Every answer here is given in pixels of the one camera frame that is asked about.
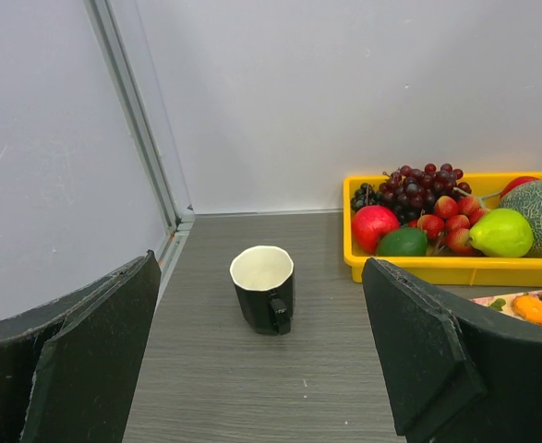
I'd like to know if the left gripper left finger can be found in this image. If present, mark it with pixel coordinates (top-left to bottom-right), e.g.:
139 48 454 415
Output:
0 251 161 442

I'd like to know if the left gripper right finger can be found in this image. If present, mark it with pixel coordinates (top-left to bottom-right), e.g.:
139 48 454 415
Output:
362 258 542 442

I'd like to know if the floral serving tray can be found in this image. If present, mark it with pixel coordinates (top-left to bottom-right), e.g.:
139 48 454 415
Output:
473 290 542 322

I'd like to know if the yellow plastic fruit bin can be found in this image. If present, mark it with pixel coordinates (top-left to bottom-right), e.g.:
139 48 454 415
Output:
343 175 542 287

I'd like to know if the orange fish cookie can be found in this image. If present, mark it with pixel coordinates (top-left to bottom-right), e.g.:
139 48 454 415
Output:
512 295 542 326

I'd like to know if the green lime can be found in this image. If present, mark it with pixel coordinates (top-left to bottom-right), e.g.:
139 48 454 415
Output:
376 227 428 257

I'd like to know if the red cherries cluster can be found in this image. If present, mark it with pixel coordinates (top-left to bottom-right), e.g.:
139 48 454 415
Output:
408 197 490 257

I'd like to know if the green pear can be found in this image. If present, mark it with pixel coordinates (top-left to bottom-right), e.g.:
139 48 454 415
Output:
469 209 534 258

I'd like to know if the red apple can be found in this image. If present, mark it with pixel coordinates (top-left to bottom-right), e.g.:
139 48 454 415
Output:
351 205 400 255

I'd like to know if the dark red grape bunch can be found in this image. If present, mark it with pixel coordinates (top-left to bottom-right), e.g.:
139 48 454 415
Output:
349 163 472 225

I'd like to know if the red pomegranate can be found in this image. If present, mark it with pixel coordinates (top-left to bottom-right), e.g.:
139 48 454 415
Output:
500 175 538 198

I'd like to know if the black paper cup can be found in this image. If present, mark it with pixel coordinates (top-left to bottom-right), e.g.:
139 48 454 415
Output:
229 245 295 335

